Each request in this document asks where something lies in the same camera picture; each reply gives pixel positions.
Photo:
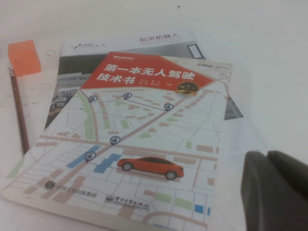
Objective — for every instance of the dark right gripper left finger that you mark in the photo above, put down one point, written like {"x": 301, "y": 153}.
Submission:
{"x": 256, "y": 192}

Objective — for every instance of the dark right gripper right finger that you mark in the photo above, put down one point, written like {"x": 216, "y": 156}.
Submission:
{"x": 291, "y": 192}

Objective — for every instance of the dark red pencil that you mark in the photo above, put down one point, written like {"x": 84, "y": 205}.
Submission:
{"x": 18, "y": 110}

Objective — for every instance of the red book with map cover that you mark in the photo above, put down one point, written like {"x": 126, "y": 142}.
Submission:
{"x": 144, "y": 134}

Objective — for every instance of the AgileX brochure with grey building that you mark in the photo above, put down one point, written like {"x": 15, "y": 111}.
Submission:
{"x": 79, "y": 69}

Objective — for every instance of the orange block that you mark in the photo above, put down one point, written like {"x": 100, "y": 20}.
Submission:
{"x": 24, "y": 56}

